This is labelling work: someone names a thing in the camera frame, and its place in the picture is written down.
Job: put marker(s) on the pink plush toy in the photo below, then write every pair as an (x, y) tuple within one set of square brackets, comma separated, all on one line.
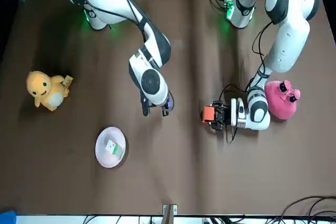
[(278, 103)]

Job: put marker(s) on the pink round plate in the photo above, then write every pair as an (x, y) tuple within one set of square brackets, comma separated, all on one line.
[(105, 155)]

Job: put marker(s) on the orange foam square block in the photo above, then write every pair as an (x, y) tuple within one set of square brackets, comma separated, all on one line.
[(208, 114)]

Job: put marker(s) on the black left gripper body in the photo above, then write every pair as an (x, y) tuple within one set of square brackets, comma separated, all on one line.
[(226, 116)]

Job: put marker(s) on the orange plush toy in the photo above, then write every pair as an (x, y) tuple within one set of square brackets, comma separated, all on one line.
[(42, 85)]

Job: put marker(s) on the aluminium frame post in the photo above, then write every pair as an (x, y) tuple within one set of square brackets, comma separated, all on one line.
[(169, 213)]

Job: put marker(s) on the blue plastic tray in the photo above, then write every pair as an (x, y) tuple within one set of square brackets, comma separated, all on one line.
[(8, 218)]

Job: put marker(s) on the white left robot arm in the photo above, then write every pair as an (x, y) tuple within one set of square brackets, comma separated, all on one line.
[(288, 37)]

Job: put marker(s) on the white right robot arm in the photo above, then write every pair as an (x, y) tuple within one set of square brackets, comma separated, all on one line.
[(110, 6)]

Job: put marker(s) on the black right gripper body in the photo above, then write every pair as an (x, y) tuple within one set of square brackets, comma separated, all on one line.
[(168, 112)]

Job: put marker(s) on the small puzzle cube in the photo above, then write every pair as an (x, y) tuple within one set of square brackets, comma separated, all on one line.
[(114, 147)]

